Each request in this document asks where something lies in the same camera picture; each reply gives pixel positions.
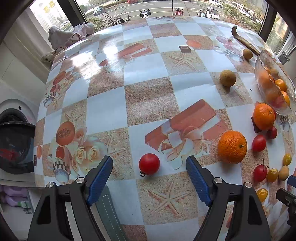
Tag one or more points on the yellow-green cherry tomato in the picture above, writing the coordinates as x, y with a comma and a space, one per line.
287, 159

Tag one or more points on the yellow cherry tomato front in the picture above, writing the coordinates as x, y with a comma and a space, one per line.
262, 194

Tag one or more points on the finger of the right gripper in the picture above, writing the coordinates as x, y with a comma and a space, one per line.
288, 200
292, 181

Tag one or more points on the large orange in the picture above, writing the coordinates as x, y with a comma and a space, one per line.
232, 147
263, 116

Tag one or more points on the brown longan fruit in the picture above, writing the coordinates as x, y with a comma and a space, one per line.
283, 173

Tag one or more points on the checkered fruit-print tablecloth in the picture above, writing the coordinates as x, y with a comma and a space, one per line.
152, 86

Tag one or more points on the glass fruit bowl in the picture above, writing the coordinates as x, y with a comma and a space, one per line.
274, 85

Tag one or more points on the rear large orange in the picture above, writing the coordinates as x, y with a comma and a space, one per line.
263, 116

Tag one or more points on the curved wooden chair back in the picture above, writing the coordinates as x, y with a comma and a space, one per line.
244, 41

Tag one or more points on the near brown round fruit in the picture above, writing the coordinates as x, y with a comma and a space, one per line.
227, 78

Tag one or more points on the yellow cherry tomato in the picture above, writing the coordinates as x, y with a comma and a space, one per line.
262, 194
272, 175

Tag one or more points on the front large orange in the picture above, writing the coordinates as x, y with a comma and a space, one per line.
232, 147

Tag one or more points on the brown round fruit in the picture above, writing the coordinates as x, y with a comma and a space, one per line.
227, 78
247, 54

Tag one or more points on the white washing machine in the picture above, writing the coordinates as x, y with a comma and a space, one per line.
18, 125

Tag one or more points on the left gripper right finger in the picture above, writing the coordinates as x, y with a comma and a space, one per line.
248, 220

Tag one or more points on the stemmed red cherry tomato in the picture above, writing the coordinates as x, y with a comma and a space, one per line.
260, 172

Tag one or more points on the white cloth pile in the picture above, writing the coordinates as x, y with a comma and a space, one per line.
63, 39

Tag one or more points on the large red tomato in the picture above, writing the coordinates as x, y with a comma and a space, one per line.
149, 164

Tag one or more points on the dark red cherry tomato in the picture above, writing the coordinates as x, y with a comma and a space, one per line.
272, 133

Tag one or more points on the white cardboard box tray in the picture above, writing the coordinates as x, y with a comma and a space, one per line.
106, 217

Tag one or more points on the purple detergent bottle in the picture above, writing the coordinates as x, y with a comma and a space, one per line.
15, 196

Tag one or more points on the far brown round fruit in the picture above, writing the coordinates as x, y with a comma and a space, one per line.
247, 54

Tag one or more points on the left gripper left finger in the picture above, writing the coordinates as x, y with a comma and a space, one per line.
50, 220

